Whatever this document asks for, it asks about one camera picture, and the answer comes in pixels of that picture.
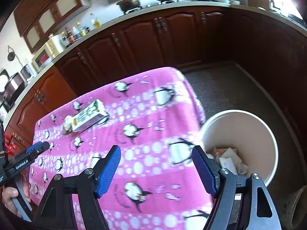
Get pink penguin tablecloth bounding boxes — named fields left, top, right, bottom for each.
left=29, top=67, right=212, bottom=229

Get dark wooden kitchen cabinets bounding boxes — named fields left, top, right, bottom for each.
left=5, top=3, right=306, bottom=151

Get red tassel ornament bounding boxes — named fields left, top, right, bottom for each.
left=4, top=134, right=17, bottom=156

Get white round trash bin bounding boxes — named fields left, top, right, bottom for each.
left=199, top=110, right=278, bottom=186

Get white levamlodipine tablet box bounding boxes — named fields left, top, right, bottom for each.
left=219, top=157, right=238, bottom=175

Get dark pot on stove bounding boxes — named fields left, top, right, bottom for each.
left=117, top=0, right=141, bottom=14

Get crumpled beige paper ball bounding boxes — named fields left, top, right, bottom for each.
left=62, top=115, right=72, bottom=132

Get person's left hand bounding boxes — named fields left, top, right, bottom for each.
left=2, top=181, right=31, bottom=217

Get white green long carton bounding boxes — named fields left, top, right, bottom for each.
left=71, top=99, right=109, bottom=132

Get white microwave oven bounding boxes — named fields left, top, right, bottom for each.
left=32, top=34, right=66, bottom=70

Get yellow oil bottle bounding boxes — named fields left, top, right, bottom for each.
left=91, top=13, right=100, bottom=29

